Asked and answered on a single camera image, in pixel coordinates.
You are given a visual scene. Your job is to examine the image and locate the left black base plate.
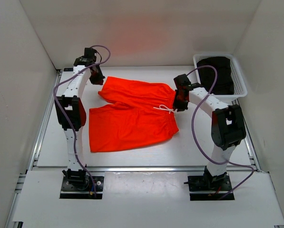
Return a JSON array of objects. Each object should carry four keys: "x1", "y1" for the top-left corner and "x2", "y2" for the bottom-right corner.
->
[{"x1": 59, "y1": 175, "x2": 104, "y2": 200}]

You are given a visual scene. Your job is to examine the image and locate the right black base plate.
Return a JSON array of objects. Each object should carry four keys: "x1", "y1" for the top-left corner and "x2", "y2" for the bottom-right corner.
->
[{"x1": 184, "y1": 175, "x2": 235, "y2": 201}]

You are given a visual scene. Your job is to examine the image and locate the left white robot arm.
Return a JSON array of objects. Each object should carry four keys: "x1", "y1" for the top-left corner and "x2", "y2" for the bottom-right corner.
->
[{"x1": 53, "y1": 45, "x2": 105, "y2": 193}]

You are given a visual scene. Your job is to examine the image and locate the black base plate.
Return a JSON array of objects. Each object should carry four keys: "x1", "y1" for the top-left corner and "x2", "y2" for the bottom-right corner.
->
[
  {"x1": 59, "y1": 175, "x2": 104, "y2": 200},
  {"x1": 184, "y1": 175, "x2": 235, "y2": 201}
]

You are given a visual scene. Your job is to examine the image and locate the white plastic basket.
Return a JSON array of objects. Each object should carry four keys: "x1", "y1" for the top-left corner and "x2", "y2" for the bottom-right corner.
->
[{"x1": 193, "y1": 53, "x2": 247, "y2": 103}]

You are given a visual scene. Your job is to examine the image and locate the orange shorts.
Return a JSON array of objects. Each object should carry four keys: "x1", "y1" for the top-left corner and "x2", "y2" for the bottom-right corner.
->
[{"x1": 88, "y1": 76, "x2": 179, "y2": 152}]

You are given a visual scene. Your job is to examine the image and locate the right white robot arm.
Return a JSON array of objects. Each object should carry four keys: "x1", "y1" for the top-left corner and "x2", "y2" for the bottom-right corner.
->
[{"x1": 173, "y1": 74, "x2": 246, "y2": 190}]

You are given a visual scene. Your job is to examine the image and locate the black folded shorts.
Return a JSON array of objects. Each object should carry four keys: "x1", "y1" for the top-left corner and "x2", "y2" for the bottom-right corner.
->
[{"x1": 196, "y1": 57, "x2": 234, "y2": 95}]

